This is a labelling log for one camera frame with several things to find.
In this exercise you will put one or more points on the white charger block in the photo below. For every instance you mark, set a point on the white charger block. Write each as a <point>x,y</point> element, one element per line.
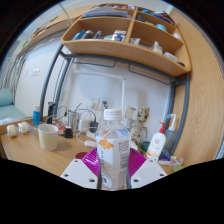
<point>84,125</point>

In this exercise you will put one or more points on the wooden shelf unit with items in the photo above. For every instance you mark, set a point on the wooden shelf unit with items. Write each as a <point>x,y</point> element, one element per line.
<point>126,50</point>

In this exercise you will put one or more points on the blue bottle white nozzle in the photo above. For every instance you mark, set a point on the blue bottle white nozzle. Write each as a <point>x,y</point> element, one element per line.
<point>170,136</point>

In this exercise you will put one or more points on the wooden tree figurine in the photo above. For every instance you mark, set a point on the wooden tree figurine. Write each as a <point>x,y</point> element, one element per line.
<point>140,128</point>

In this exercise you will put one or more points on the clear plastic water bottle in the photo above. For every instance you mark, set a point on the clear plastic water bottle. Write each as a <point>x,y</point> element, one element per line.
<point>113,150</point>

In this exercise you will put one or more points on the long wooden wall shelf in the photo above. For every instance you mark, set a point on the long wooden wall shelf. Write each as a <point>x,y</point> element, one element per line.
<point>46,30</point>

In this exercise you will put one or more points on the dark green bowl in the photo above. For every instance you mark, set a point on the dark green bowl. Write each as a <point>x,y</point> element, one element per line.
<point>144,146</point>

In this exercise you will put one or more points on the blue lidded jar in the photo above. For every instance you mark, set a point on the blue lidded jar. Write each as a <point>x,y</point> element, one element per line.
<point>165,156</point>

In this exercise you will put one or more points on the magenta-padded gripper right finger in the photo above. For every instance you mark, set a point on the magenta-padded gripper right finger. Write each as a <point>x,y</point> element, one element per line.
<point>146,171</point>

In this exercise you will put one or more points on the grey metal desk frame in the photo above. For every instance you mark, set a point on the grey metal desk frame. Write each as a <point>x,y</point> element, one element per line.
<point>50,80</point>

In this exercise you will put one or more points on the small black adapter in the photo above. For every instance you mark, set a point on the small black adapter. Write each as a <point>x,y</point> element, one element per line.
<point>68,132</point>

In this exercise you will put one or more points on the black charger plug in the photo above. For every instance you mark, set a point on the black charger plug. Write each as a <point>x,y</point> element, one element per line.
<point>94,127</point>

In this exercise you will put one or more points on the teal pillow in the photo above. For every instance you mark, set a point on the teal pillow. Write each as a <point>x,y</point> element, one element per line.
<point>6,97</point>

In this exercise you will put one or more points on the cream ceramic mug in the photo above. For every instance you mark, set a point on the cream ceramic mug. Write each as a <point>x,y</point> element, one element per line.
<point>48,138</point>

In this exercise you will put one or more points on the white pump bottle red top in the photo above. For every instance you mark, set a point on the white pump bottle red top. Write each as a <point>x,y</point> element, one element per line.
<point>156,145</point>

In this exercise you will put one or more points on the white desk lamp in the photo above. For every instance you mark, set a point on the white desk lamp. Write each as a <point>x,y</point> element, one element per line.
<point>122,93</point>

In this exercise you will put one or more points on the blue tube white cap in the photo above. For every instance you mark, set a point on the blue tube white cap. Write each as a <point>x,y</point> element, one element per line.
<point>36,116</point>

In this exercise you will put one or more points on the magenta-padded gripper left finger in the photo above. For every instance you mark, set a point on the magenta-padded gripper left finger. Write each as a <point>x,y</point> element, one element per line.
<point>78,171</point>

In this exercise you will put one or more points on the small green dish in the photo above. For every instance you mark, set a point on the small green dish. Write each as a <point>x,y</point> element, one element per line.
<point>179,168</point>

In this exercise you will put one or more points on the flat round red coaster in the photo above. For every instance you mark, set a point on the flat round red coaster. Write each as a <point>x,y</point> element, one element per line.
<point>81,155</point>

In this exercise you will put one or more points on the wooden wardrobe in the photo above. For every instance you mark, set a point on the wooden wardrobe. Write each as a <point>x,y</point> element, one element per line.
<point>203,110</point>

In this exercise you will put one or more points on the round white wrapped bun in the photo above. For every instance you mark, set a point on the round white wrapped bun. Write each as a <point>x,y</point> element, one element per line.
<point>24,127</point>
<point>12,130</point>

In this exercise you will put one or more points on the bed with teal sheet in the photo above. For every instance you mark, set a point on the bed with teal sheet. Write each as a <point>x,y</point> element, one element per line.
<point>11,113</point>

